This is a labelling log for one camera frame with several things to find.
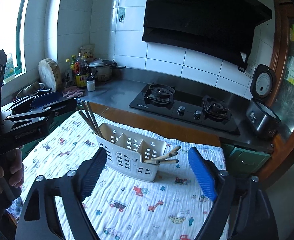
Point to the yellow cap bottle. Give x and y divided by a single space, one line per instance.
67 68

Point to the person's left hand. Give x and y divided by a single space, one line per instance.
17 170

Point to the black rice cooker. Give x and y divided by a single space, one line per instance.
259 120

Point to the green glass bottle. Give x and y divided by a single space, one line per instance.
73 66

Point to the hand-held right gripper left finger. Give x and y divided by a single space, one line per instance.
94 172

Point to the small white jar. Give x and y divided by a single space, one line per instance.
90 85

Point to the white printed cloth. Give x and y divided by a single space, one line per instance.
137 205

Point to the white detergent bottle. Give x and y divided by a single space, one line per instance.
9 67

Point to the wall hook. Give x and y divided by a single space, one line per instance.
122 13

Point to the black power plug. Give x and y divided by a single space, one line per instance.
241 68

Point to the black range hood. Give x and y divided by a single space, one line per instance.
199 30

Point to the pink dish cloth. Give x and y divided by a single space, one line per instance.
73 92

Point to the metal pot with lid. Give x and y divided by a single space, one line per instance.
100 71

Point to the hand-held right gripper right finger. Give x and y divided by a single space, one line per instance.
201 172

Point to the round wooden cutting board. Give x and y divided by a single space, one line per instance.
48 76

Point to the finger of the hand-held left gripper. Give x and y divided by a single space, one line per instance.
62 105
45 99

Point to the wooden glass door cabinet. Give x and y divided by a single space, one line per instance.
276 55

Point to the green framed window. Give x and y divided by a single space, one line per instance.
4 17

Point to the yellow snack bag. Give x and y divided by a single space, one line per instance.
88 51

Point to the white wall socket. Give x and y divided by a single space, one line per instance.
249 71

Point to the white plastic utensil holder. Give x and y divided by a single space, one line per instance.
122 160

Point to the black gas stove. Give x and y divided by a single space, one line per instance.
186 102

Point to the green base cabinet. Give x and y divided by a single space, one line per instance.
246 160

